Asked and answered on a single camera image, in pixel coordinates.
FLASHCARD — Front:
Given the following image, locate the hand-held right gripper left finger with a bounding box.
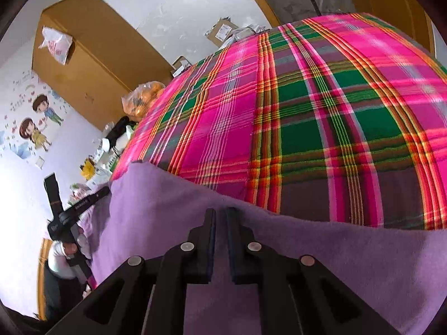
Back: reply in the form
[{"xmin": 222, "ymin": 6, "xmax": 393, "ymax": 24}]
[{"xmin": 47, "ymin": 208, "xmax": 216, "ymax": 335}]

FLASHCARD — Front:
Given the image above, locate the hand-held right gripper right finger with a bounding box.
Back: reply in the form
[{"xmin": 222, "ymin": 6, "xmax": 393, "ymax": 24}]
[{"xmin": 224, "ymin": 207, "xmax": 402, "ymax": 335}]

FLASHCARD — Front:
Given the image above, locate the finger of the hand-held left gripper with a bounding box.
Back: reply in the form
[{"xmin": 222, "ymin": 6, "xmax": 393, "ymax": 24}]
[{"xmin": 72, "ymin": 186, "xmax": 110, "ymax": 213}]

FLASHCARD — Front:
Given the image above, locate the purple sweater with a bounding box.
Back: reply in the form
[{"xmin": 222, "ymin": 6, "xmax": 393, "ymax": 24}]
[{"xmin": 79, "ymin": 162, "xmax": 447, "ymax": 335}]

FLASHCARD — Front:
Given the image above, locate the person's left hand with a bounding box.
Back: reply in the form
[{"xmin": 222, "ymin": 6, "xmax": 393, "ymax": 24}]
[{"xmin": 49, "ymin": 235, "xmax": 91, "ymax": 280}]

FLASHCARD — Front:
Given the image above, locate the black cloth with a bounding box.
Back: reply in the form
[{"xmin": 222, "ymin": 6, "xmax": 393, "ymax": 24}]
[{"xmin": 105, "ymin": 116, "xmax": 131, "ymax": 143}]

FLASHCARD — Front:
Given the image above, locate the bag of oranges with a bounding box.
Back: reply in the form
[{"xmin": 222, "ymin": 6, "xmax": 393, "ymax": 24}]
[{"xmin": 122, "ymin": 81, "xmax": 166, "ymax": 121}]

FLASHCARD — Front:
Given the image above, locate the wooden wardrobe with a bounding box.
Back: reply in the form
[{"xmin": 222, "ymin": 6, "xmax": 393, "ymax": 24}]
[{"xmin": 31, "ymin": 0, "xmax": 173, "ymax": 131}]

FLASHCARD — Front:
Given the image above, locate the pink green plaid bed sheet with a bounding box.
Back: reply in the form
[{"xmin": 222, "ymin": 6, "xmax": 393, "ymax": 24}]
[{"xmin": 110, "ymin": 12, "xmax": 447, "ymax": 231}]

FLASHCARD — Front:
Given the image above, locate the white pink plastic bag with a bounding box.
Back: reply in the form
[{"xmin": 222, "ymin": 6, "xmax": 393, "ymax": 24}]
[{"xmin": 38, "ymin": 26, "xmax": 73, "ymax": 65}]

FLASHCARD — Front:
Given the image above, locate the small white box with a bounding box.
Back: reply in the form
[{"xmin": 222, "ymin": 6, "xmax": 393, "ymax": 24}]
[{"xmin": 171, "ymin": 56, "xmax": 192, "ymax": 77}]

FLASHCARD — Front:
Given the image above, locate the brown cardboard box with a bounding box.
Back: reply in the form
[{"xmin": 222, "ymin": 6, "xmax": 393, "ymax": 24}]
[{"xmin": 204, "ymin": 17, "xmax": 240, "ymax": 47}]

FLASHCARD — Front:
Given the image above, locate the grey parcel bag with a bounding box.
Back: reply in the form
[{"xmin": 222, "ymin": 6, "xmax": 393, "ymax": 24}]
[{"xmin": 227, "ymin": 24, "xmax": 271, "ymax": 44}]

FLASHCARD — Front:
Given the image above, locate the wooden door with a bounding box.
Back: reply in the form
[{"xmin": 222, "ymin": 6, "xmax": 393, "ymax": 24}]
[{"xmin": 340, "ymin": 0, "xmax": 437, "ymax": 56}]

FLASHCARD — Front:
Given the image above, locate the cartoon couple wall sticker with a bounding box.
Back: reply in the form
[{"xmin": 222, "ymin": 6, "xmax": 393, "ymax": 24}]
[{"xmin": 0, "ymin": 71, "xmax": 68, "ymax": 170}]

